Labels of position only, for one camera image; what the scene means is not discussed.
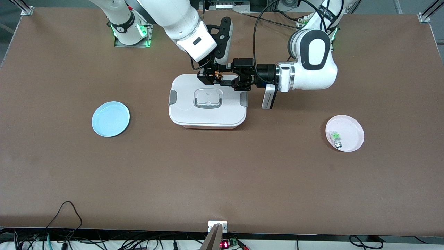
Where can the white metal bracket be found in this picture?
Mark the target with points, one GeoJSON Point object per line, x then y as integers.
{"type": "Point", "coordinates": [212, 225]}

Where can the white lidded box grey clips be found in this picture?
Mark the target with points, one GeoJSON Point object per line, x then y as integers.
{"type": "Point", "coordinates": [208, 114]}

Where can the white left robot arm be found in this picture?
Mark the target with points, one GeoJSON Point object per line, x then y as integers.
{"type": "Point", "coordinates": [312, 76]}

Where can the aluminium frame post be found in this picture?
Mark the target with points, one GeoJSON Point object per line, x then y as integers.
{"type": "Point", "coordinates": [397, 7]}
{"type": "Point", "coordinates": [428, 14]}
{"type": "Point", "coordinates": [24, 7]}

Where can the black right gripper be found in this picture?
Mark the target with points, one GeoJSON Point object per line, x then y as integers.
{"type": "Point", "coordinates": [207, 75]}

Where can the circuit board with red display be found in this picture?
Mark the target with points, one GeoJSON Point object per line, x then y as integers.
{"type": "Point", "coordinates": [229, 243]}

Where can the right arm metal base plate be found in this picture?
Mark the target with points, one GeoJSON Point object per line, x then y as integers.
{"type": "Point", "coordinates": [150, 31]}

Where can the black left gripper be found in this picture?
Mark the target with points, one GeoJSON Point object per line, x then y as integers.
{"type": "Point", "coordinates": [265, 72]}

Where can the grey slanted bar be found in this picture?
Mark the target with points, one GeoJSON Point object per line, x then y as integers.
{"type": "Point", "coordinates": [212, 239]}

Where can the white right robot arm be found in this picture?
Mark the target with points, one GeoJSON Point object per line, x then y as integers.
{"type": "Point", "coordinates": [166, 14]}

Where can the white power strip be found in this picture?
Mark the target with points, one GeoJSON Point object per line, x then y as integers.
{"type": "Point", "coordinates": [230, 5]}

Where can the pink round plate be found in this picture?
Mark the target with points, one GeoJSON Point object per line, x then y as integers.
{"type": "Point", "coordinates": [350, 133]}

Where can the light blue round plate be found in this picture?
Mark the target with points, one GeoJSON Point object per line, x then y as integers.
{"type": "Point", "coordinates": [111, 119]}

